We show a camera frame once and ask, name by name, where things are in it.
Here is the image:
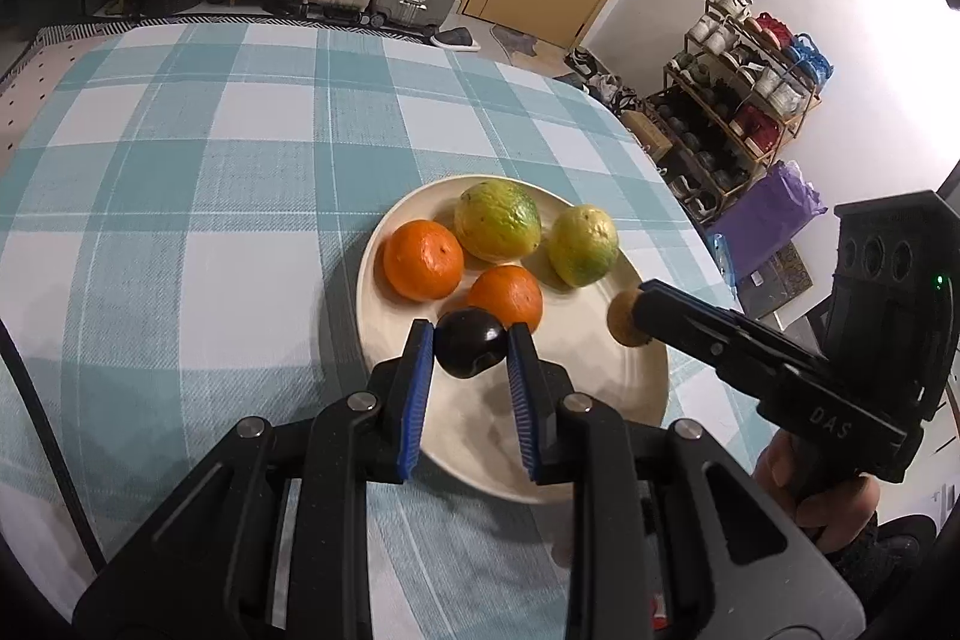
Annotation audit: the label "cardboard box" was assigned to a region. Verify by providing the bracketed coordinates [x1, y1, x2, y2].
[620, 109, 676, 162]

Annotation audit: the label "green yellow citrus fruit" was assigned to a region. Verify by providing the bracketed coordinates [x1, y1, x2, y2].
[547, 204, 620, 289]
[454, 181, 542, 261]

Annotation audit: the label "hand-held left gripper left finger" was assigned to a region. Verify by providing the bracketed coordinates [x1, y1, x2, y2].
[73, 320, 437, 640]

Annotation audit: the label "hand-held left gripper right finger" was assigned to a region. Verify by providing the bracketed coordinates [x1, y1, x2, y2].
[505, 323, 865, 640]

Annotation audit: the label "purple bag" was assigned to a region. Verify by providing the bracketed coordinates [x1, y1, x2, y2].
[707, 160, 830, 286]

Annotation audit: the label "wooden shoe rack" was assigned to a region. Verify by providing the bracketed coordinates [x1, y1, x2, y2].
[643, 0, 835, 223]

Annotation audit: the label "small brown round fruit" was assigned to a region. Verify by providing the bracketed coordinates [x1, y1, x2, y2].
[607, 290, 650, 348]

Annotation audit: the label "person's right forearm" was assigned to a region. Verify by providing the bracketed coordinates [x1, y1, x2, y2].
[832, 512, 950, 618]

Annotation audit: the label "black cable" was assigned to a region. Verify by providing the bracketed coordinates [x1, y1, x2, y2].
[0, 316, 107, 570]

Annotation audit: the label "grey door mat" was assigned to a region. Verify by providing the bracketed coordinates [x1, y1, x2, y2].
[490, 25, 542, 61]

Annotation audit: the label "orange tangerine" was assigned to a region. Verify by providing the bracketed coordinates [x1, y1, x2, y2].
[382, 220, 466, 303]
[466, 265, 544, 333]

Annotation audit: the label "shoes on floor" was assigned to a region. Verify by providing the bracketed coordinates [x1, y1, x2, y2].
[562, 46, 640, 118]

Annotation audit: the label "dark purple plum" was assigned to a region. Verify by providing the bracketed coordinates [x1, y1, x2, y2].
[435, 308, 506, 380]

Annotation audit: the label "person's right hand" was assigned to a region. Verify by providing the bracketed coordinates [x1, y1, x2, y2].
[753, 426, 881, 549]

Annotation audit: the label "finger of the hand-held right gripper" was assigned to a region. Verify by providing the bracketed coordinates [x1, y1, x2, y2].
[634, 278, 822, 380]

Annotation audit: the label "blue packet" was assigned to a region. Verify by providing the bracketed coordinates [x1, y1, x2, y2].
[709, 231, 741, 290]

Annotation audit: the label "cream round plate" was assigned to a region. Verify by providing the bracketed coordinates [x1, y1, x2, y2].
[356, 175, 670, 506]

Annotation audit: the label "patterned floor rug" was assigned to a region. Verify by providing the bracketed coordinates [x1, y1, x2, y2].
[0, 20, 140, 161]

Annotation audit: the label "patterned flat box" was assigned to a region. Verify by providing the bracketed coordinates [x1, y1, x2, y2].
[739, 241, 815, 320]

